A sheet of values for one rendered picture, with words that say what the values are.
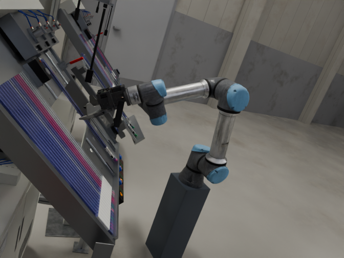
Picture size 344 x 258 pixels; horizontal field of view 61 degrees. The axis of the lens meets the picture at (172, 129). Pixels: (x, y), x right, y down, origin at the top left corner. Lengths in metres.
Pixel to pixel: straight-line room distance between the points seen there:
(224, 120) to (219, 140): 0.11
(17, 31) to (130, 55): 4.33
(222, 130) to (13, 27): 0.96
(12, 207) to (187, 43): 5.06
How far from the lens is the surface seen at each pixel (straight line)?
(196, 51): 6.00
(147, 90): 1.16
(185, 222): 1.82
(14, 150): 0.78
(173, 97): 1.37
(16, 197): 1.19
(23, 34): 1.03
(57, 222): 2.05
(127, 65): 5.32
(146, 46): 5.38
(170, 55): 5.70
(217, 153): 1.50
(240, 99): 1.38
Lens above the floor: 1.34
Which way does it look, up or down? 18 degrees down
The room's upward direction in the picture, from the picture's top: 19 degrees clockwise
